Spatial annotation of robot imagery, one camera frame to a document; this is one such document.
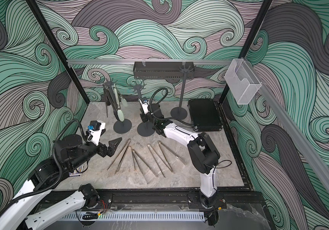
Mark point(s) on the black metal tongs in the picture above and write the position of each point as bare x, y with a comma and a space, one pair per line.
110, 100

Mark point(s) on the clear plastic wall bin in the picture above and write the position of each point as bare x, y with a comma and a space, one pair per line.
242, 80

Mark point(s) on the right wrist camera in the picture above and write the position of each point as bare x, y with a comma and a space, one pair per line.
144, 105

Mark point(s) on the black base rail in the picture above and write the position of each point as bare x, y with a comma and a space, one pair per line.
183, 197

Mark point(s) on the green metal tongs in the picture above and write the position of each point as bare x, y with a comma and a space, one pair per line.
119, 99

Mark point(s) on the small card box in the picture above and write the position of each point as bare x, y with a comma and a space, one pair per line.
76, 173

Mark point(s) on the black perforated wall shelf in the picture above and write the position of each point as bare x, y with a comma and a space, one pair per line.
163, 70

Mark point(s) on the black tray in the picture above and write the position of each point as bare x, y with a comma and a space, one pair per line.
204, 115

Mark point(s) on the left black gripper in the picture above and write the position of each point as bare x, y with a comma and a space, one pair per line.
103, 151

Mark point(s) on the dark utensil rack stand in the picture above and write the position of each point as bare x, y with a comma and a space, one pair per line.
143, 129
179, 112
119, 127

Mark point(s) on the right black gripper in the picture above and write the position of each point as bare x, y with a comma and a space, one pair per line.
144, 116

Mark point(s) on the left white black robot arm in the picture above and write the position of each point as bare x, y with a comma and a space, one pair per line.
68, 154

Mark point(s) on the white slotted cable duct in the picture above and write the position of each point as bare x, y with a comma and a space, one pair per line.
142, 216

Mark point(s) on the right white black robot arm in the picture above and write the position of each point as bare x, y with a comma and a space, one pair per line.
203, 153

